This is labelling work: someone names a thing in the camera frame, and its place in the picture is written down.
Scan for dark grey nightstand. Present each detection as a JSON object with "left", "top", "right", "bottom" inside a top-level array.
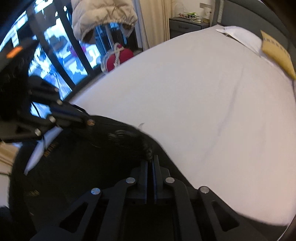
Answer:
[{"left": 169, "top": 17, "right": 209, "bottom": 39}]

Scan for white pillow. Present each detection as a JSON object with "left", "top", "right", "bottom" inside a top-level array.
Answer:
[{"left": 216, "top": 26, "right": 262, "bottom": 55}]

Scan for black framed window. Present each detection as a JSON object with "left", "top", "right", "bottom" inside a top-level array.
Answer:
[{"left": 1, "top": 1, "right": 137, "bottom": 98}]

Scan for yellow cushion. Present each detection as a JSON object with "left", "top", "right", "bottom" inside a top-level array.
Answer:
[{"left": 260, "top": 30, "right": 295, "bottom": 80}]

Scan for white bed mattress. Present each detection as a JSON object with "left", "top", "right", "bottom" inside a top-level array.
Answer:
[{"left": 73, "top": 25, "right": 295, "bottom": 225}]

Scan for black denim pants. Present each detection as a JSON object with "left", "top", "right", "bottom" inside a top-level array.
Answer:
[{"left": 9, "top": 114, "right": 200, "bottom": 232}]

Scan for red round bag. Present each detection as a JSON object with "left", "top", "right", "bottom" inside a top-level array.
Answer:
[{"left": 100, "top": 43, "right": 134, "bottom": 73}]

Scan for beige curtain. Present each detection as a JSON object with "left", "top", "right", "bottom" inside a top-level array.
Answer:
[{"left": 139, "top": 0, "right": 172, "bottom": 48}]

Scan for beige puffer jacket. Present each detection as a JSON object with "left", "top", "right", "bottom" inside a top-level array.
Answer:
[{"left": 71, "top": 0, "right": 138, "bottom": 43}]

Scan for grey upholstered headboard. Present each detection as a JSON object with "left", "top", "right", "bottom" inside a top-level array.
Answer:
[{"left": 212, "top": 0, "right": 295, "bottom": 65}]

